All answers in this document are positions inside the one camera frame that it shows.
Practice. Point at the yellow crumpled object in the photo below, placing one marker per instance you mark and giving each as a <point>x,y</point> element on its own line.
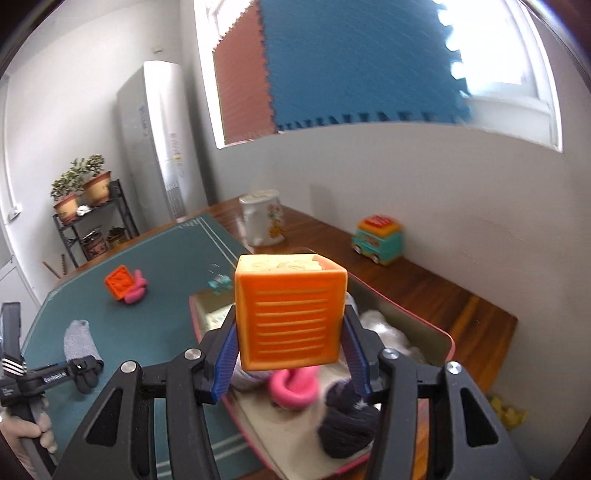
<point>505,413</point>

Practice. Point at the orange rubber cube animal relief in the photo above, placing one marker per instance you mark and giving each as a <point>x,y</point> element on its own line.
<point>119,282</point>

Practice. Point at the small pink toy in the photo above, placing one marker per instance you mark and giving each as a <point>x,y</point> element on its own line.
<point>137,290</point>

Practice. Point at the teal binder clip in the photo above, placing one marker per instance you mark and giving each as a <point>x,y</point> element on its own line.
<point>219,282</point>

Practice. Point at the ribbed orange rubber cube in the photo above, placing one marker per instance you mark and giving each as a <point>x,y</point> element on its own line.
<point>291,323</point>

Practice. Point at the black metal plant rack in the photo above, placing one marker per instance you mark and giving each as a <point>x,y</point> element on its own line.
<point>122,203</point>

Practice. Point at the teal and orange toy bus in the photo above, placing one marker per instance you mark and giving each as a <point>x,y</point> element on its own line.
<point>378,240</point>

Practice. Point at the red biscuit tin container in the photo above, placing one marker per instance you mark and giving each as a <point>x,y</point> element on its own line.
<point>434,346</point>

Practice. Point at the wooden stick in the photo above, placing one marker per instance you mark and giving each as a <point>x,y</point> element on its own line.
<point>54,267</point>

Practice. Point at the small white object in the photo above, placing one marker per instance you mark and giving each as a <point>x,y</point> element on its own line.
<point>83,211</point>

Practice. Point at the white standing air conditioner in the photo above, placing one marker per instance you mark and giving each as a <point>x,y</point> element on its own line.
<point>157,138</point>

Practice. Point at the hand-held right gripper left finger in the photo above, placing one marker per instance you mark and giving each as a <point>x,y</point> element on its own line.
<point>226,360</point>

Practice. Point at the small patterned plant pot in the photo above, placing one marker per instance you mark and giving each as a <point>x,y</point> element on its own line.
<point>94,247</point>

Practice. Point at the person's left hand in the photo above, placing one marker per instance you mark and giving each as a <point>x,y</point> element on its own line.
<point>14,431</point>

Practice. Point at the ribbed grey and black sock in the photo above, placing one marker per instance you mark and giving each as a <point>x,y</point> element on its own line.
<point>78,341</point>

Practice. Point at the red foam mat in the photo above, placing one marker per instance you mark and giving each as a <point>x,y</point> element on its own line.
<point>242,83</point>

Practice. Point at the potted plant in clay pot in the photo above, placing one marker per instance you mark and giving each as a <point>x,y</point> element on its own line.
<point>67,205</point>
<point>98,187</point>

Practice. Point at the white plastic bag bundle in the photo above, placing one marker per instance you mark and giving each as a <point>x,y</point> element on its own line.
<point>388,330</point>

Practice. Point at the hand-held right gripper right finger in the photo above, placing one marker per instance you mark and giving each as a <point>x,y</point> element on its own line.
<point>358,364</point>

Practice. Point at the blue foam mat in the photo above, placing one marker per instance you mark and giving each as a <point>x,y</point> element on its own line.
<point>360,64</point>

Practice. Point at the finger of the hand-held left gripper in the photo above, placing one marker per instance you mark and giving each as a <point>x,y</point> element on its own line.
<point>55,373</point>

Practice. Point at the white printed mug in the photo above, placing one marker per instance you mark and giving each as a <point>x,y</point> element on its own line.
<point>261,221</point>

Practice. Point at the black sock ball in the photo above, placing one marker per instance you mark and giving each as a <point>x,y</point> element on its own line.
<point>341,429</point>

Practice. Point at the small succulent pot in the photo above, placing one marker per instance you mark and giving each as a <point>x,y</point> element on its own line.
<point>115,237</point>

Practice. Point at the pink knotted foam tube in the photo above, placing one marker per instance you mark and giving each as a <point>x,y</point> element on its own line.
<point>288,392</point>

